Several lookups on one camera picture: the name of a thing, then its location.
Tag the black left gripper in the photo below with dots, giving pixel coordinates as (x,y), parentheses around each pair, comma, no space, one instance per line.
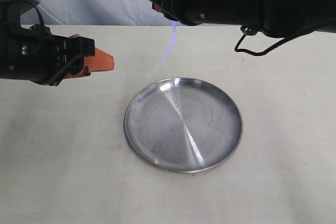
(57,57)

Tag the translucent white plastic straw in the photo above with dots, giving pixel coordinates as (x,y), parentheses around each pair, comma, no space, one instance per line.
(168,52)

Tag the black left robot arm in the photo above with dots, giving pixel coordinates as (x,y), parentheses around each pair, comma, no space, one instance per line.
(16,38)

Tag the round stainless steel plate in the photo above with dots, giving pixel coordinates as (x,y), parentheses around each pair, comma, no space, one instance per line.
(184,125)

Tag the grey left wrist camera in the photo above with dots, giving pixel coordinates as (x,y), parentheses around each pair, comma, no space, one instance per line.
(27,5)

